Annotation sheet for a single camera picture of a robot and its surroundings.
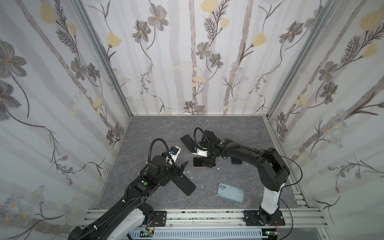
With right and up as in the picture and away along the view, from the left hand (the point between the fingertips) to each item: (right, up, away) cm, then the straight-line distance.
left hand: (178, 153), depth 78 cm
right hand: (+13, -1, +13) cm, 19 cm away
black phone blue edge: (+11, -6, +5) cm, 14 cm away
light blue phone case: (+30, -23, +6) cm, 38 cm away
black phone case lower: (+3, -20, +9) cm, 22 cm away
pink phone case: (+11, -11, +15) cm, 22 cm away
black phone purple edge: (+4, +4, +29) cm, 29 cm away
